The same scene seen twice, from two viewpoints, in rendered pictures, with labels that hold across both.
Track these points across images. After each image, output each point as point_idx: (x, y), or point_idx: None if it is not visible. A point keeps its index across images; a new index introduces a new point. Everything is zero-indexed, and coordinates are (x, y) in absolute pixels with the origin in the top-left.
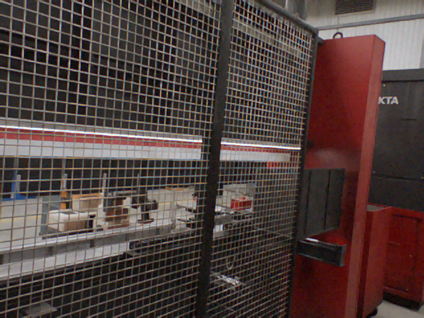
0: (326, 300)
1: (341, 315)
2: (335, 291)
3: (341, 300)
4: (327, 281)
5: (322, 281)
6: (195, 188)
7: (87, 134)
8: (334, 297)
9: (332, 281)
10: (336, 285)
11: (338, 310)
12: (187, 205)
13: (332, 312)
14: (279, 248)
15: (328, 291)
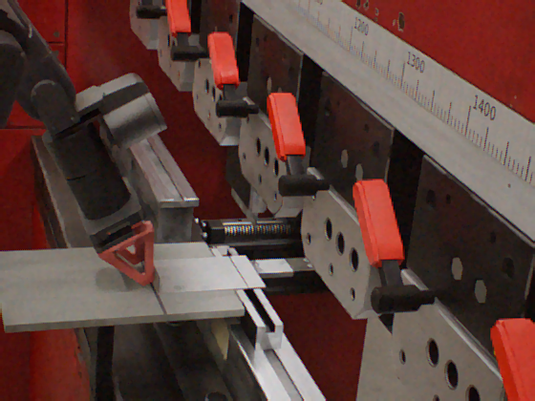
0: (303, 361)
1: (351, 383)
2: (333, 323)
3: (352, 342)
4: (308, 306)
5: (289, 312)
6: (94, 192)
7: None
8: (329, 344)
9: (326, 300)
10: (338, 306)
11: (340, 373)
12: (54, 301)
13: (324, 386)
14: (308, 291)
15: (312, 333)
